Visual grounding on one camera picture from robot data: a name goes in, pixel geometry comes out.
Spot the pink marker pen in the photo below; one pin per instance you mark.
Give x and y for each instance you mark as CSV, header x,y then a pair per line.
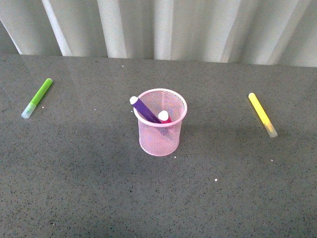
x,y
164,117

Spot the green marker pen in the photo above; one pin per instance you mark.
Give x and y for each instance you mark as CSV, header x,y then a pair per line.
x,y
37,98

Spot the purple marker pen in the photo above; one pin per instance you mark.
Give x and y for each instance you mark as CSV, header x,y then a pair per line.
x,y
143,110

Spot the yellow marker pen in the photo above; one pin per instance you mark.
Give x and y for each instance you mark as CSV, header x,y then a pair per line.
x,y
262,115

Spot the pink mesh cup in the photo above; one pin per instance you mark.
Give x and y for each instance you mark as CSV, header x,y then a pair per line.
x,y
161,139

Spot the white curtain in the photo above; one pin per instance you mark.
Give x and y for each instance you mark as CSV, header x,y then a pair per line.
x,y
244,31

